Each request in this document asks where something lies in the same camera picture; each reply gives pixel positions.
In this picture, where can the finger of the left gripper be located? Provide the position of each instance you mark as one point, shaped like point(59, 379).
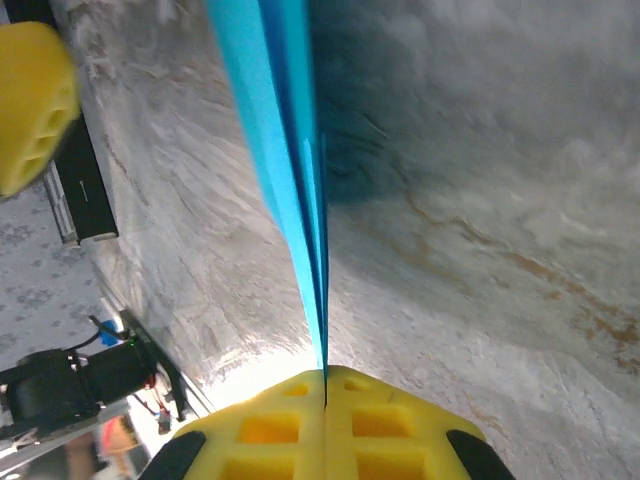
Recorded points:
point(35, 110)

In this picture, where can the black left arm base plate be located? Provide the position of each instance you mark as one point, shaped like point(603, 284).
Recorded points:
point(172, 374)

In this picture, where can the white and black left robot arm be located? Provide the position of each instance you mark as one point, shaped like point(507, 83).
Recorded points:
point(50, 390)

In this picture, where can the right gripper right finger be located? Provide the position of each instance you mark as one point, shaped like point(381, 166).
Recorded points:
point(390, 440)

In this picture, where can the black and white checkerboard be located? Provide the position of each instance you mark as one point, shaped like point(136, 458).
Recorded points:
point(87, 175)

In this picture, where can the small blue tag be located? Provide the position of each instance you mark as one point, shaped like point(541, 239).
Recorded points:
point(110, 336)

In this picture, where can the blue paper sheet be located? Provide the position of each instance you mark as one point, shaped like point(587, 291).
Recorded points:
point(280, 150)

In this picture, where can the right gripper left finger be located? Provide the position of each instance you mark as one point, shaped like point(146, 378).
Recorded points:
point(270, 440)

